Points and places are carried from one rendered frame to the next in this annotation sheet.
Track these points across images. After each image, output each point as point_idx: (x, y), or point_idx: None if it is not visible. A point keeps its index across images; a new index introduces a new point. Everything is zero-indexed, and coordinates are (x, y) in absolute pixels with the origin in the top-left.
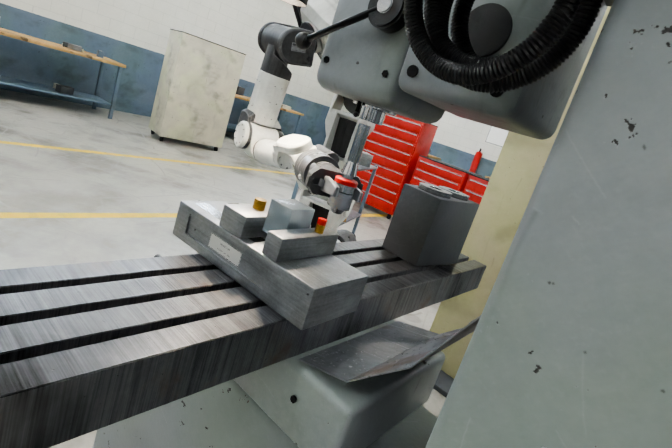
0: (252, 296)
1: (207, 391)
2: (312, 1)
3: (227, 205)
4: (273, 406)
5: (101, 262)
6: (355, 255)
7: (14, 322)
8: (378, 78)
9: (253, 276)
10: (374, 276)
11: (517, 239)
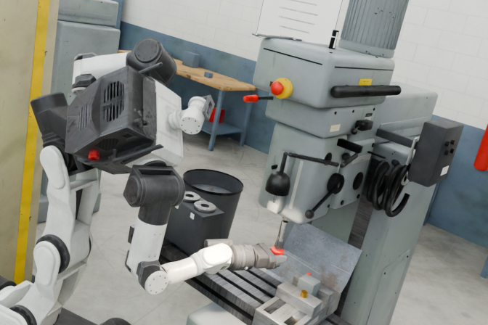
0: (324, 321)
1: None
2: (160, 141)
3: (315, 306)
4: None
5: None
6: (227, 276)
7: None
8: (325, 209)
9: (322, 315)
10: (253, 275)
11: (384, 236)
